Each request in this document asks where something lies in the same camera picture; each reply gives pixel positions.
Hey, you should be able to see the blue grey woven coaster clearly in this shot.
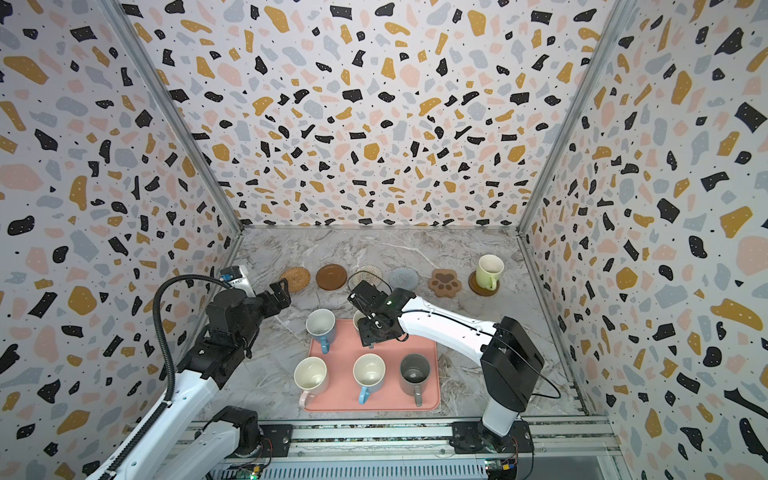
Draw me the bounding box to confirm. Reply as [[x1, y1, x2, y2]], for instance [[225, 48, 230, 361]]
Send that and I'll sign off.
[[389, 267, 420, 291]]

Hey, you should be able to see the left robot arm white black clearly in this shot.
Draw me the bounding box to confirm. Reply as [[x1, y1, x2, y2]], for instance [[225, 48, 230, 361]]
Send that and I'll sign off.
[[90, 269, 291, 479]]

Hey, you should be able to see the grey mug blue handle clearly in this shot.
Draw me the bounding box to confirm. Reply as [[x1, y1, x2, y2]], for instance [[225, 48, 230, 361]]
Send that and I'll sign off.
[[305, 309, 336, 354]]

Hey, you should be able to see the woven rattan coaster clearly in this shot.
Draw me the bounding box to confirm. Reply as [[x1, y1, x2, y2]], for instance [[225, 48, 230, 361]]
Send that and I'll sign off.
[[280, 267, 311, 294]]

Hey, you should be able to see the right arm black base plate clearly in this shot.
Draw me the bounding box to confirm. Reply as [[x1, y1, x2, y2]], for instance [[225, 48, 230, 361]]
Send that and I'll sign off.
[[449, 420, 534, 456]]

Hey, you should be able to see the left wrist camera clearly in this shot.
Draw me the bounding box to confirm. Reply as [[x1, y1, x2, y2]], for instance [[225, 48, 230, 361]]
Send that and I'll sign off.
[[220, 265, 256, 297]]

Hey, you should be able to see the cream mug grey handle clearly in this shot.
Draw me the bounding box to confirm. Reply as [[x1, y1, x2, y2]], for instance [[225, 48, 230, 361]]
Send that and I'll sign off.
[[353, 310, 365, 330]]

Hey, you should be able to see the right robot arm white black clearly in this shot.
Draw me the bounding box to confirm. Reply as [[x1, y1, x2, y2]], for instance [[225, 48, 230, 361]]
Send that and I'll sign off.
[[347, 281, 545, 453]]

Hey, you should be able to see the beige braided round coaster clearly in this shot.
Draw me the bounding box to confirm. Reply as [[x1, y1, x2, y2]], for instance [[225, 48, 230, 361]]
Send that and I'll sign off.
[[349, 265, 382, 287]]

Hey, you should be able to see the dark brown wooden coaster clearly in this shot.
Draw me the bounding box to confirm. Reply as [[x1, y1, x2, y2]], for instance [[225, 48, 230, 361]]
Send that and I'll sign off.
[[315, 264, 348, 291]]

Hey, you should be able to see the cream mug blue handle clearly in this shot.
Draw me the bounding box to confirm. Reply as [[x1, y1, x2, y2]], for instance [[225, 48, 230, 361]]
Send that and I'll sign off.
[[353, 353, 386, 405]]

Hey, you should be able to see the pink rectangular tray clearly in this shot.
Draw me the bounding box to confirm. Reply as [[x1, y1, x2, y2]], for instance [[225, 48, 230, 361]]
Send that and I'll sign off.
[[299, 319, 441, 412]]

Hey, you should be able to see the left circuit board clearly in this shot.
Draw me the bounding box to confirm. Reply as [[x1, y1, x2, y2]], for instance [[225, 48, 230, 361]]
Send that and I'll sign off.
[[231, 463, 267, 480]]

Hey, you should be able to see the circuit board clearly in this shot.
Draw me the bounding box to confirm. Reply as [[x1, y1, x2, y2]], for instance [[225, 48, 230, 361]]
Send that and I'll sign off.
[[485, 459, 518, 480], [231, 463, 267, 480]]

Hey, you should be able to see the cream mug pink handle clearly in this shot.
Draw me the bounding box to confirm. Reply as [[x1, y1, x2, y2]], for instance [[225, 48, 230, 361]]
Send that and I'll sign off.
[[293, 357, 329, 409]]

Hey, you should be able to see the dark grey mug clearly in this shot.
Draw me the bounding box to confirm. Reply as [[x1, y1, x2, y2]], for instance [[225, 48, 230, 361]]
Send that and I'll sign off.
[[399, 353, 431, 407]]

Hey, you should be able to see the right circuit board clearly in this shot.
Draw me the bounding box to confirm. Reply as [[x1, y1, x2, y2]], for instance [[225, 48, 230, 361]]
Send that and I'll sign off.
[[485, 459, 518, 480]]

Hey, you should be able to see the aluminium mounting rail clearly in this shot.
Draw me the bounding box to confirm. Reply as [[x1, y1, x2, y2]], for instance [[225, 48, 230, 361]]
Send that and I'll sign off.
[[107, 416, 631, 480]]

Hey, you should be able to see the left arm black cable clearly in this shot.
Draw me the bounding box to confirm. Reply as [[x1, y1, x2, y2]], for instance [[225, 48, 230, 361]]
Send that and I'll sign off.
[[95, 274, 232, 480]]

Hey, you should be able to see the light green mug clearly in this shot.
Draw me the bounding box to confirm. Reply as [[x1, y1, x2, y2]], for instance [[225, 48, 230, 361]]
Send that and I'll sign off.
[[475, 254, 505, 291]]

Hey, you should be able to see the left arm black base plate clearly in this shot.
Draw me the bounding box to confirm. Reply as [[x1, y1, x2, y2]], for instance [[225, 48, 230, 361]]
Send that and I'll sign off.
[[203, 423, 294, 460]]

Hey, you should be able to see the brown paw shaped coaster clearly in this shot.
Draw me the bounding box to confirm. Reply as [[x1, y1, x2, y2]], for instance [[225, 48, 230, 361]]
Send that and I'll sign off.
[[428, 269, 462, 298]]

